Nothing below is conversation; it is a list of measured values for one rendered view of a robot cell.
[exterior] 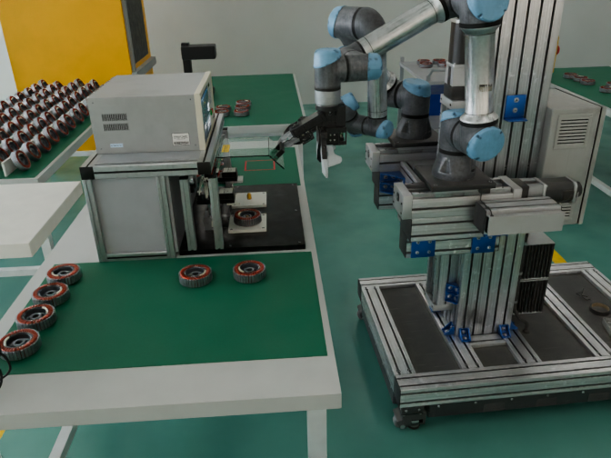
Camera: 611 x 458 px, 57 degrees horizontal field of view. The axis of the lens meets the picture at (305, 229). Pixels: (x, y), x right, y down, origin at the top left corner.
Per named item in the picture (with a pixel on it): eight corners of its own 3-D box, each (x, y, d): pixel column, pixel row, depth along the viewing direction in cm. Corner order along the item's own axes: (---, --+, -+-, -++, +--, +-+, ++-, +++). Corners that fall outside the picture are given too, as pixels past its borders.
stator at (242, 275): (258, 264, 199) (257, 255, 198) (271, 279, 190) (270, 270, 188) (228, 273, 195) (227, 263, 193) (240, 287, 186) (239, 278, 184)
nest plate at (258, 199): (266, 194, 254) (265, 191, 254) (266, 206, 241) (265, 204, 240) (233, 195, 254) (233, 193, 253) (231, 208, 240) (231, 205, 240)
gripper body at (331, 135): (346, 147, 163) (346, 106, 158) (317, 149, 163) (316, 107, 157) (342, 140, 170) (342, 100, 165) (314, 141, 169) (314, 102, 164)
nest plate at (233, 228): (266, 215, 233) (265, 213, 232) (266, 231, 219) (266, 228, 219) (230, 217, 232) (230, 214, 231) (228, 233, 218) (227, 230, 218)
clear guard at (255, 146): (282, 150, 236) (282, 136, 234) (284, 169, 215) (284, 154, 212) (205, 153, 235) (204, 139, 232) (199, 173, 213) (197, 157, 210)
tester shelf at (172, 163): (224, 123, 253) (223, 113, 251) (211, 174, 192) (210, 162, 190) (125, 126, 251) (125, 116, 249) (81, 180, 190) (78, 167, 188)
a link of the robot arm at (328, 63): (347, 49, 152) (316, 51, 150) (346, 90, 157) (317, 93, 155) (338, 45, 159) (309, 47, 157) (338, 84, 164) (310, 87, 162)
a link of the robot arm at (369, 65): (371, 48, 165) (335, 50, 163) (385, 54, 155) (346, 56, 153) (370, 75, 168) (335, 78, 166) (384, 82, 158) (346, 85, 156)
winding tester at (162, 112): (215, 119, 242) (211, 71, 233) (205, 150, 202) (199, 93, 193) (124, 123, 240) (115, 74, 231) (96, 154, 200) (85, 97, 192)
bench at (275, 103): (296, 148, 568) (295, 73, 536) (309, 225, 402) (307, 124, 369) (188, 153, 563) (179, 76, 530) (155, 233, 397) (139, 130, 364)
